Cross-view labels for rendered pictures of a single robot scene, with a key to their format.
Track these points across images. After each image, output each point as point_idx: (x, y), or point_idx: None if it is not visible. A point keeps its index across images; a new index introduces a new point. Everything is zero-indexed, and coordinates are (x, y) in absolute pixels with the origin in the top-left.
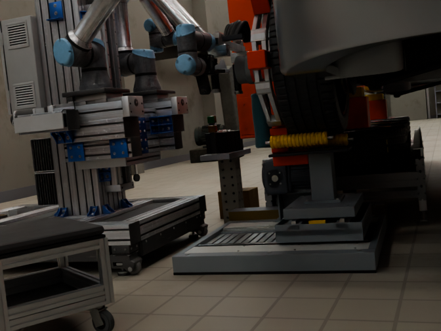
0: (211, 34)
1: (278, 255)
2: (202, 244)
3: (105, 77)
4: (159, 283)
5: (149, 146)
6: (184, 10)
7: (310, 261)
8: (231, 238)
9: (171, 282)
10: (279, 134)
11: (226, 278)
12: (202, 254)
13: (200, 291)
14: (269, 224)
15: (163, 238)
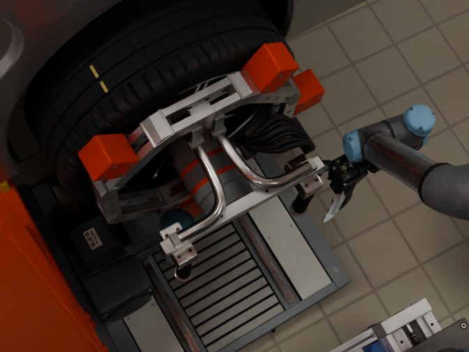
0: (351, 134)
1: (281, 170)
2: (290, 297)
3: (451, 350)
4: (375, 271)
5: None
6: (398, 144)
7: None
8: (222, 313)
9: (364, 262)
10: None
11: (319, 218)
12: (325, 251)
13: (366, 206)
14: (152, 304)
15: None
